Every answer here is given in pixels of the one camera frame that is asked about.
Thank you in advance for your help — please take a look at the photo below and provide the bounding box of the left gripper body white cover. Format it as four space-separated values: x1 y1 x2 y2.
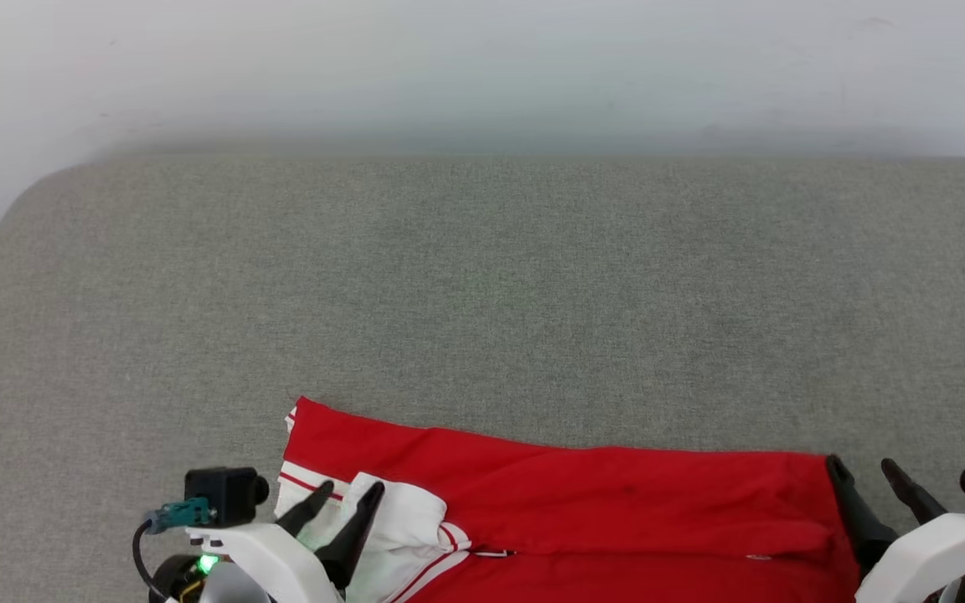
147 523 343 603

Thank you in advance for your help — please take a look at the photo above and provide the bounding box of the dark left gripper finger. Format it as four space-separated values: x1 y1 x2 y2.
276 480 336 539
315 481 386 589

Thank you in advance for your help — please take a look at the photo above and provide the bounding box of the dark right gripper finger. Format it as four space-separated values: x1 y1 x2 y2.
825 455 900 575
881 459 949 526

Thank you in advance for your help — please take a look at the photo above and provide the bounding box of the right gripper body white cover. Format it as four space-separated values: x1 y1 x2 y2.
854 513 965 603

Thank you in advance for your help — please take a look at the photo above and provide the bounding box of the red white basketball jersey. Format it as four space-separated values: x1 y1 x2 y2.
273 396 866 603

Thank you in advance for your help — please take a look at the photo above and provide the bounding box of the grey fabric sofa cushion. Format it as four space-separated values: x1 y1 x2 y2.
0 155 965 603

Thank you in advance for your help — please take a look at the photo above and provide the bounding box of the teal plug camera cable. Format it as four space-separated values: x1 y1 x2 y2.
132 497 215 597

